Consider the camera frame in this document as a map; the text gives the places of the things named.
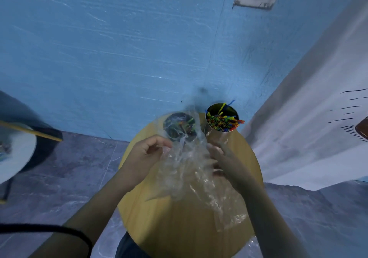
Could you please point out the white cloth with black drawing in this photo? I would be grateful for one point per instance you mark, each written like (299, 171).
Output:
(310, 116)

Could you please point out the person's right fingers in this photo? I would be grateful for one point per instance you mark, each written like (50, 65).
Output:
(217, 155)

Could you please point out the brown object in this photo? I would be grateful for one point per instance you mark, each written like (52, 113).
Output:
(362, 129)

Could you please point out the bundle of colourful straws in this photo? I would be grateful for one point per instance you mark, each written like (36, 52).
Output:
(222, 122)

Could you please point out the person's left hand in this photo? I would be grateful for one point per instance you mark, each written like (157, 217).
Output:
(138, 160)

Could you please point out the yellow stick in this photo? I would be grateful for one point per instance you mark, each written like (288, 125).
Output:
(37, 133)

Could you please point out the person's left thumb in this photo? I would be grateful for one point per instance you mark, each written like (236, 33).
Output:
(161, 142)

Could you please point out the clear plastic bag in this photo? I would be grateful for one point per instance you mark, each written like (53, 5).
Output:
(198, 177)

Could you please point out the shiny metal cup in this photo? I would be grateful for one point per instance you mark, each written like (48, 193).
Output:
(214, 132)

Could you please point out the person's dark trousers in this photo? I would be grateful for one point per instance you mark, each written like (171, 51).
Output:
(129, 247)

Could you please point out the person's right hand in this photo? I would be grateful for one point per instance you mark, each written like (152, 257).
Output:
(234, 170)

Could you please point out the dark chair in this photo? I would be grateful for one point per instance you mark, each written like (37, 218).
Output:
(43, 148)

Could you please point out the dark metal cup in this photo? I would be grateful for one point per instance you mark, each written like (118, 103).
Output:
(175, 132)

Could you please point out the person's left forearm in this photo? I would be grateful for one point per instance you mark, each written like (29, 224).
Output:
(92, 214)

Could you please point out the bunch of straws in dark cup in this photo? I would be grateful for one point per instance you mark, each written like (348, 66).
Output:
(182, 124)

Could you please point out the person's right forearm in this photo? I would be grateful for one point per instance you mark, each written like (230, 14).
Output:
(270, 223)

